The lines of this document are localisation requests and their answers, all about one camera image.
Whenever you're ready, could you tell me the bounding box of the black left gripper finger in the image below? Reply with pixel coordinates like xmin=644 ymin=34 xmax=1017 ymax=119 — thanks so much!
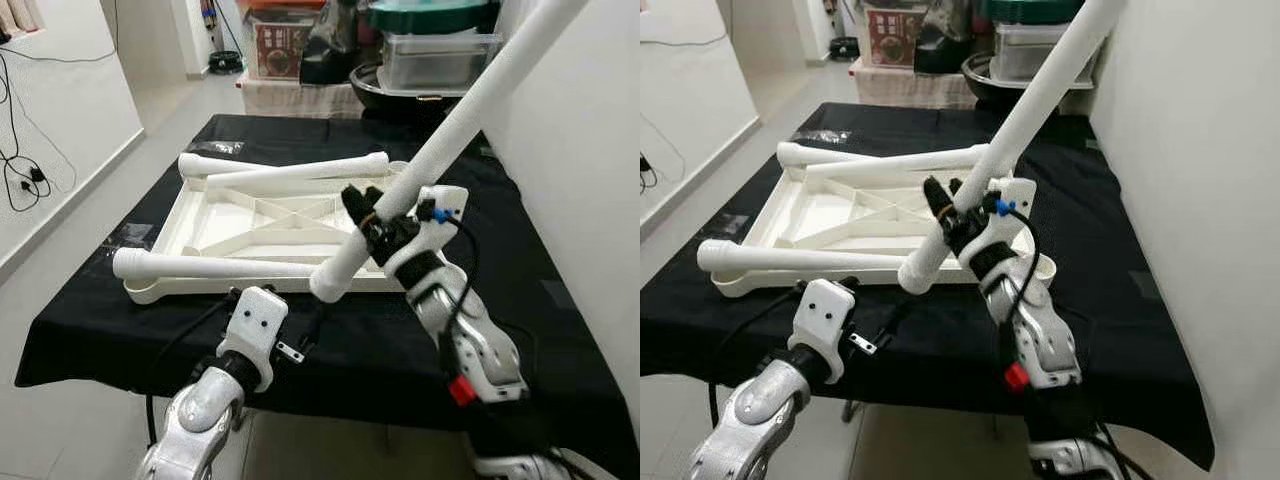
xmin=875 ymin=298 xmax=916 ymax=346
xmin=300 ymin=300 xmax=337 ymax=351

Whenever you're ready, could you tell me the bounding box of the black tablecloth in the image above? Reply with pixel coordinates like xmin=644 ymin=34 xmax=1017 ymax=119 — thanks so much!
xmin=15 ymin=113 xmax=640 ymax=480
xmin=640 ymin=102 xmax=1216 ymax=471

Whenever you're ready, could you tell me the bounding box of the white plastic table top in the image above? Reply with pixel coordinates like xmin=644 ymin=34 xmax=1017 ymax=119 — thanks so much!
xmin=122 ymin=160 xmax=471 ymax=306
xmin=712 ymin=150 xmax=1058 ymax=299

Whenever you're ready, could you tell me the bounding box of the black wok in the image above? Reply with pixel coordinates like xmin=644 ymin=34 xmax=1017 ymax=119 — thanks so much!
xmin=348 ymin=62 xmax=471 ymax=121
xmin=962 ymin=52 xmax=1061 ymax=109

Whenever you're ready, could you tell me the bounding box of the beige patterned bench cloth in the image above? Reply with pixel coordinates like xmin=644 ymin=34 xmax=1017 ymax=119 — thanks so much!
xmin=237 ymin=72 xmax=366 ymax=119
xmin=850 ymin=60 xmax=976 ymax=109

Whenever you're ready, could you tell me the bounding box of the black bag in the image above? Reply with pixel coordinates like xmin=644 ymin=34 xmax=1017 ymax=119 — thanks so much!
xmin=915 ymin=0 xmax=976 ymax=73
xmin=300 ymin=0 xmax=366 ymax=86

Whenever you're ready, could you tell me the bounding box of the clear plastic storage box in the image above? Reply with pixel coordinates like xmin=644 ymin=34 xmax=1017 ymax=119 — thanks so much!
xmin=992 ymin=20 xmax=1096 ymax=86
xmin=378 ymin=32 xmax=504 ymax=96

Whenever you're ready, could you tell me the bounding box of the storage box with orange lid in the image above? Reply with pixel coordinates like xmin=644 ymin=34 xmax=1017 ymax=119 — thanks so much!
xmin=245 ymin=5 xmax=321 ymax=81
xmin=862 ymin=0 xmax=926 ymax=69

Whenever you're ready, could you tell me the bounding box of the cross-shaped clear tape piece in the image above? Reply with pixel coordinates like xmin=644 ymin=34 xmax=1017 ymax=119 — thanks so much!
xmin=705 ymin=212 xmax=751 ymax=241
xmin=95 ymin=222 xmax=153 ymax=253

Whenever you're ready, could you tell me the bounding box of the green pot lid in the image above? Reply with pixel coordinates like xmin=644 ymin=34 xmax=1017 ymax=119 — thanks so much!
xmin=365 ymin=0 xmax=501 ymax=36
xmin=985 ymin=0 xmax=1086 ymax=23

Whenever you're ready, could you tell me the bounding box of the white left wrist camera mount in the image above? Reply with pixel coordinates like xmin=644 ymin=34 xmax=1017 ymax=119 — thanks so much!
xmin=218 ymin=286 xmax=289 ymax=393
xmin=788 ymin=278 xmax=857 ymax=386

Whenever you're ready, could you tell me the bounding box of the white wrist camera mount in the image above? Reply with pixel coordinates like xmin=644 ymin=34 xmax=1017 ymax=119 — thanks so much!
xmin=788 ymin=278 xmax=857 ymax=386
xmin=965 ymin=177 xmax=1038 ymax=271
xmin=385 ymin=185 xmax=469 ymax=281
xmin=218 ymin=286 xmax=289 ymax=393

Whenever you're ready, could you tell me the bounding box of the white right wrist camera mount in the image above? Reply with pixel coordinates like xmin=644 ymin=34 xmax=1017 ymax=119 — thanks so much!
xmin=385 ymin=185 xmax=469 ymax=281
xmin=965 ymin=177 xmax=1038 ymax=271

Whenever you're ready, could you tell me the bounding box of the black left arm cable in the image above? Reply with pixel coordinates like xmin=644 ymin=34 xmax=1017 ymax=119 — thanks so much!
xmin=145 ymin=295 xmax=236 ymax=446
xmin=705 ymin=290 xmax=806 ymax=431

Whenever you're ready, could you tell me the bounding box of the black hanging wall cable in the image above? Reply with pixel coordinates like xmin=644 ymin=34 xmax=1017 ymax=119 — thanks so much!
xmin=0 ymin=50 xmax=56 ymax=213

